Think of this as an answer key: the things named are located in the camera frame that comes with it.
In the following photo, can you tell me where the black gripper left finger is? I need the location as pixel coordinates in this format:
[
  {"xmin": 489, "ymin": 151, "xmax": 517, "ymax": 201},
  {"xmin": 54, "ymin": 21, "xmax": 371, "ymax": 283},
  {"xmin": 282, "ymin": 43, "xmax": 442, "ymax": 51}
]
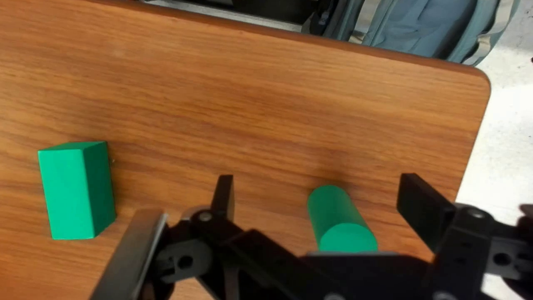
[{"xmin": 209, "ymin": 175, "xmax": 234, "ymax": 220}]

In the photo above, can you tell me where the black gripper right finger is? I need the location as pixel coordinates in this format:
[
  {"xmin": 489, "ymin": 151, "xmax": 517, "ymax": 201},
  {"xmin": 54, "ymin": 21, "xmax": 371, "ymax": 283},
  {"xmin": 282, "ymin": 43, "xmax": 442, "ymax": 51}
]
[{"xmin": 396, "ymin": 173, "xmax": 456, "ymax": 251}]

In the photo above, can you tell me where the green cylinder block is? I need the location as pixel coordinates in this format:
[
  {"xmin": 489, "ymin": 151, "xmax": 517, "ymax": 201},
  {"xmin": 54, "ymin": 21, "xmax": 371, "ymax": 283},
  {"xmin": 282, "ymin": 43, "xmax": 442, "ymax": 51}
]
[{"xmin": 306, "ymin": 185, "xmax": 377, "ymax": 253}]

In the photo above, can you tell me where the green rectangular block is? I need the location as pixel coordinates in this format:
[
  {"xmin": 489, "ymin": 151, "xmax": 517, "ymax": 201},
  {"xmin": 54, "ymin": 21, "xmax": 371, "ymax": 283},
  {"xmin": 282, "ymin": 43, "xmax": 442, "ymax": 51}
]
[{"xmin": 36, "ymin": 141, "xmax": 116, "ymax": 240}]

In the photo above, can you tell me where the blue grey backpack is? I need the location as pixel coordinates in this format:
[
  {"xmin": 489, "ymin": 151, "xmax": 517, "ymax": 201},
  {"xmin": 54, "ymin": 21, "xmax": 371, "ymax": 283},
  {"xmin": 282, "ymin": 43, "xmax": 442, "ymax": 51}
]
[{"xmin": 362, "ymin": 0, "xmax": 519, "ymax": 66}]

